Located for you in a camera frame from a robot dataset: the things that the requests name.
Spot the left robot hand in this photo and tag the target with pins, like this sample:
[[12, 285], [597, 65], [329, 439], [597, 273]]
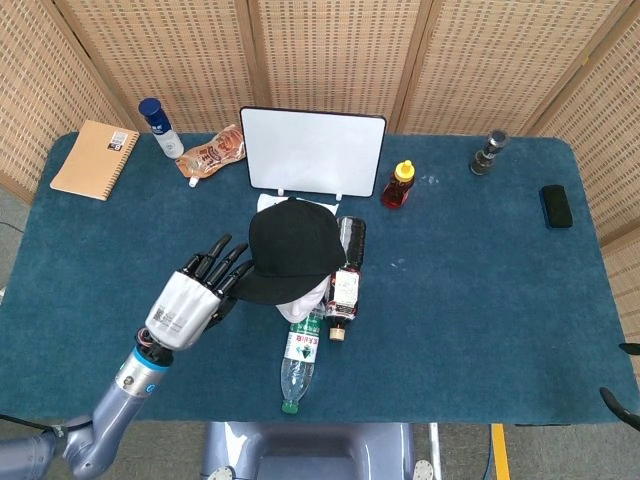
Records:
[[182, 310]]

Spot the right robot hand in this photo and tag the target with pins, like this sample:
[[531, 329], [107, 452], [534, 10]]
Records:
[[630, 417]]

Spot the black baseball cap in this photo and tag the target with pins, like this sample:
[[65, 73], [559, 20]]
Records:
[[295, 245]]

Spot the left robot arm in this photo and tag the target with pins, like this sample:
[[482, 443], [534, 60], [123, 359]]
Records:
[[115, 405]]

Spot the white foam mannequin head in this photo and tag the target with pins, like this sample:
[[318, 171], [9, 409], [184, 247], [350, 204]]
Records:
[[300, 307]]

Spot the clear water bottle green cap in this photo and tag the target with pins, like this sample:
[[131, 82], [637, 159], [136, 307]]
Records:
[[298, 360]]

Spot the yellow floor tape strip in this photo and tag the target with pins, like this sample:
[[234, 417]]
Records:
[[501, 450]]

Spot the orange sauce pouch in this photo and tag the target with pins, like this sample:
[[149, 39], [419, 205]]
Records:
[[212, 152]]

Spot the dark drink bottle beige cap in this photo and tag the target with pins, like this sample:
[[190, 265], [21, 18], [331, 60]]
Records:
[[347, 290]]

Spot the brown spiral notebook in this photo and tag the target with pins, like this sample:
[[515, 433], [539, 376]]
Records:
[[92, 160]]

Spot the white bottle blue cap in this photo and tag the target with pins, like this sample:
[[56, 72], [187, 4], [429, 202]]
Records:
[[162, 132]]

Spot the grey robot torso base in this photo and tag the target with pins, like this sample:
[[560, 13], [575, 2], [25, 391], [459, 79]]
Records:
[[310, 450]]

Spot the blue table cloth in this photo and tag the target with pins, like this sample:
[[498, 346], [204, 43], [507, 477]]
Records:
[[475, 300]]

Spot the black board eraser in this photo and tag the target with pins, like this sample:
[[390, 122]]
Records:
[[556, 207]]

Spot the honey bottle yellow cap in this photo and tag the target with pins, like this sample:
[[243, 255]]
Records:
[[396, 192]]

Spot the small white board black frame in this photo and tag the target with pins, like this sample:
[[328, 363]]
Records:
[[310, 150]]

